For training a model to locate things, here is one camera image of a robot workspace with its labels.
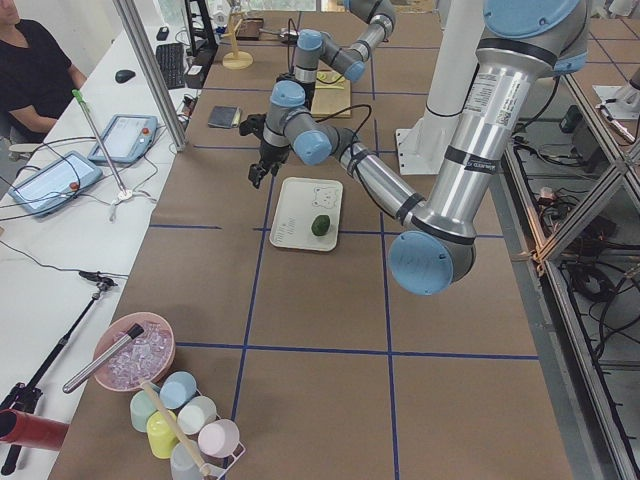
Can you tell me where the metal tube in bowl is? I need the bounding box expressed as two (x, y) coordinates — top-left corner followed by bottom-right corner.
(62, 323), (144, 394)

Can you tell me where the black tripod stick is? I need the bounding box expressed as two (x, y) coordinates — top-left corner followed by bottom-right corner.
(0, 269), (119, 476)

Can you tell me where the pink cup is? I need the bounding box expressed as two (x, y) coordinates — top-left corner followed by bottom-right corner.
(198, 419), (240, 458)

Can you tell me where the wooden stick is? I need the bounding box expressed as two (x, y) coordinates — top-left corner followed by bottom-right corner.
(140, 380), (213, 479)

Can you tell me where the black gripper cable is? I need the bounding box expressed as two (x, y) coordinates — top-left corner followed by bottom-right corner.
(309, 103), (375, 151)

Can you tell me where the green avocado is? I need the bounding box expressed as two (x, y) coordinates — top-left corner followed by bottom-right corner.
(311, 214), (331, 237)

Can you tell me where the teach pendant far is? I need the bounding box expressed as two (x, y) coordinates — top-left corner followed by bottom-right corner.
(101, 114), (158, 165)

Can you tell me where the aluminium frame post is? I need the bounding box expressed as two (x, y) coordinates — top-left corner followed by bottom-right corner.
(113, 0), (186, 152)

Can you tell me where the white bear tray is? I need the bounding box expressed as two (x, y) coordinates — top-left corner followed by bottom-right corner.
(270, 177), (343, 252)

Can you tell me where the yellow cup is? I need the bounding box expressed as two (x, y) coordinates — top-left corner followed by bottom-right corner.
(146, 411), (179, 459)

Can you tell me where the wooden mug tree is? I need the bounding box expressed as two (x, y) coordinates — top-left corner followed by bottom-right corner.
(222, 0), (253, 70)

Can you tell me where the seated person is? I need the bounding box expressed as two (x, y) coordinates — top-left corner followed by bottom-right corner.
(1, 1), (87, 143)

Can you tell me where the teach pendant near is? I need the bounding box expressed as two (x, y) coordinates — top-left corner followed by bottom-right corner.
(9, 151), (103, 216)

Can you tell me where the white cup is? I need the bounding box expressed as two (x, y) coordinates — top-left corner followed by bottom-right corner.
(177, 395), (217, 435)

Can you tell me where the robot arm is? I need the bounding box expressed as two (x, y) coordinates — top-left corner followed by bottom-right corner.
(276, 0), (396, 108)
(239, 1), (591, 295)

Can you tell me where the green cup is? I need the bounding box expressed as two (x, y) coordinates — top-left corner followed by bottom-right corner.
(129, 390), (157, 433)

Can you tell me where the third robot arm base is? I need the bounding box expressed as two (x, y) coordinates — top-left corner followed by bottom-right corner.
(593, 70), (639, 120)

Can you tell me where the red cylinder bottle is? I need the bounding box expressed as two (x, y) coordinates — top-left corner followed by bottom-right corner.
(1, 409), (69, 451)

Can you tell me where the grey folded cloth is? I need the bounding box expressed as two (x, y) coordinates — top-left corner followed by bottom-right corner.
(207, 105), (239, 129)

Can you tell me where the black computer mouse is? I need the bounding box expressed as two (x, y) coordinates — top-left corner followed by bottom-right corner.
(114, 69), (136, 84)

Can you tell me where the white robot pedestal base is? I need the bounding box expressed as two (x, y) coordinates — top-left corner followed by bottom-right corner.
(396, 0), (485, 175)

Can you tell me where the black keyboard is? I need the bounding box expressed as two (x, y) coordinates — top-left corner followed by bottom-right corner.
(155, 43), (185, 90)

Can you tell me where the bamboo cutting board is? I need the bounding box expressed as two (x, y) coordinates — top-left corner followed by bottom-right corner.
(311, 70), (351, 118)

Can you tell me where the yellow sponge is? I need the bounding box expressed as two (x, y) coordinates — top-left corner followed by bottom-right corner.
(232, 109), (242, 128)

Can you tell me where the blue cup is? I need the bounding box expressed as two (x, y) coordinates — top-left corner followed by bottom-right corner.
(159, 371), (197, 410)

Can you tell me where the pink bowl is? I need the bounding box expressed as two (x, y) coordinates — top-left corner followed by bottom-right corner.
(93, 312), (176, 392)

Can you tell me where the teach pendant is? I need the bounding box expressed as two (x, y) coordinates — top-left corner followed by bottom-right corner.
(101, 114), (158, 165)
(9, 151), (103, 216)

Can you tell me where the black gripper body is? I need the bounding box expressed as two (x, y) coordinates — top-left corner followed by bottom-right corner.
(276, 72), (316, 103)
(239, 114), (290, 175)

